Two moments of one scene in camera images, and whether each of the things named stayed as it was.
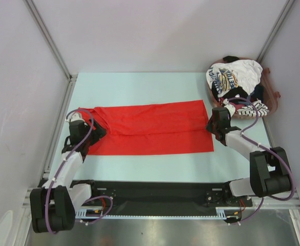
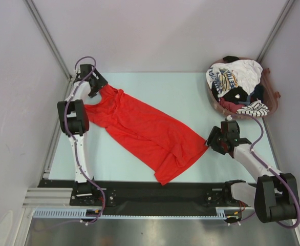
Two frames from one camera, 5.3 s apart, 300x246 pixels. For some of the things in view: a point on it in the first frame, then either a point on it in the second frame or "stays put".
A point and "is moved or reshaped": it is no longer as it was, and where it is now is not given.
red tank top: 165,127 is moved or reshaped
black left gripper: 98,133 → 101,81
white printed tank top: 245,74 stays put
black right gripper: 209,125 → 215,132
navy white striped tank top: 250,110 stays put
